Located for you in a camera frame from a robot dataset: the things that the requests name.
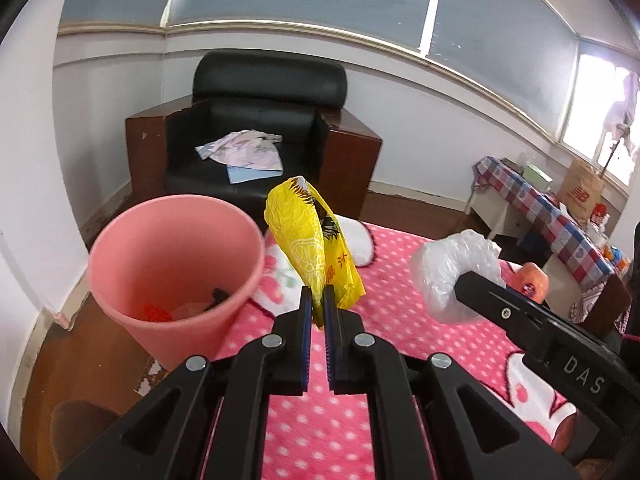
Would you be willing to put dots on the brown paper bag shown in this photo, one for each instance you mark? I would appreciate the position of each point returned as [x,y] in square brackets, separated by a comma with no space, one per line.
[580,192]

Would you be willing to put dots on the black leather armchair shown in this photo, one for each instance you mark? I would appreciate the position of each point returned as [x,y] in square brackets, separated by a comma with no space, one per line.
[260,110]

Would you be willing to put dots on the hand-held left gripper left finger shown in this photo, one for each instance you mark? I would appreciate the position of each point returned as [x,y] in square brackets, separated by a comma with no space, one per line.
[305,345]

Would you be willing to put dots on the red wrapper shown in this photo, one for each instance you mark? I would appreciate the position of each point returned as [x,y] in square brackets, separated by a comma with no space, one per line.
[156,312]

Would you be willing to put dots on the pink polka dot blanket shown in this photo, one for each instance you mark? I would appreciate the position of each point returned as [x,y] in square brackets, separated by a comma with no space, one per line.
[400,360]

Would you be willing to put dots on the crumpled pale printed cloth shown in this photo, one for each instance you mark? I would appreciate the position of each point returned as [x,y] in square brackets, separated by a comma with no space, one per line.
[250,152]

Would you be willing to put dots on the person's right hand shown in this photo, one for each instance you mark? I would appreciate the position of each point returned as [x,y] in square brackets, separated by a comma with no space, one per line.
[565,435]

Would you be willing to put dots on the white table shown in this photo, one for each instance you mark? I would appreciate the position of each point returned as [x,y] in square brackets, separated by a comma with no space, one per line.
[500,212]

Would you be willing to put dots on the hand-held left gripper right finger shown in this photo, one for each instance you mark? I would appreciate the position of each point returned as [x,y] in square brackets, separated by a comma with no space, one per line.
[329,345]

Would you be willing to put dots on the small black object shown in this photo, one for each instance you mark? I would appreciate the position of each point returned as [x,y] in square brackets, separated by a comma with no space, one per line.
[219,297]

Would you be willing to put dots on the green box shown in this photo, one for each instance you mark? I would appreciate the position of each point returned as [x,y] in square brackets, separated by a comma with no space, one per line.
[537,174]

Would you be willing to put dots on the orange fruit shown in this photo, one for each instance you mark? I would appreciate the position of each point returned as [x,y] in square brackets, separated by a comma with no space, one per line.
[532,276]

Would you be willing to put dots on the frosted glass window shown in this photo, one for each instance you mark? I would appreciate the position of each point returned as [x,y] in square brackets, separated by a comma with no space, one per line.
[300,0]

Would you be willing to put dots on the yellow snack wrapper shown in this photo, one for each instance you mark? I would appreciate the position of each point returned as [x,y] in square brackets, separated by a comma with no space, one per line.
[300,230]

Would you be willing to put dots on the light blue paper sheet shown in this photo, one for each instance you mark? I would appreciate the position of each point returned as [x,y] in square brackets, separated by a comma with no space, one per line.
[245,175]

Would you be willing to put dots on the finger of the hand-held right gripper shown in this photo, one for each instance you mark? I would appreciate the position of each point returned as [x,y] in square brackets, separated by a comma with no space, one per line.
[495,305]

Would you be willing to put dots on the dark wooden table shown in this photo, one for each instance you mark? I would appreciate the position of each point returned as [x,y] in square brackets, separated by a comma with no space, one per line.
[605,300]

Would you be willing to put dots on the white hanging garment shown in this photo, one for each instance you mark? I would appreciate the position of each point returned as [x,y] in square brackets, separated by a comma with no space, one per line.
[620,110]

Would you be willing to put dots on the checkered tablecloth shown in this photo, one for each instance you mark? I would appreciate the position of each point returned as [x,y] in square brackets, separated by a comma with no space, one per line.
[550,220]

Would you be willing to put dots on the clear plastic bag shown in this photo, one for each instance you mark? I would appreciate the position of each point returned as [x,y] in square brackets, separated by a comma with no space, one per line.
[447,270]

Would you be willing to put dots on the printed paper card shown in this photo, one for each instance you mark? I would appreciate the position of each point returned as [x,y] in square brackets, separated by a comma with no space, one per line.
[150,377]

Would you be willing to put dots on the pink plastic bin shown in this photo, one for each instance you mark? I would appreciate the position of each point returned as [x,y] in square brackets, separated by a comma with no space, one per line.
[165,250]

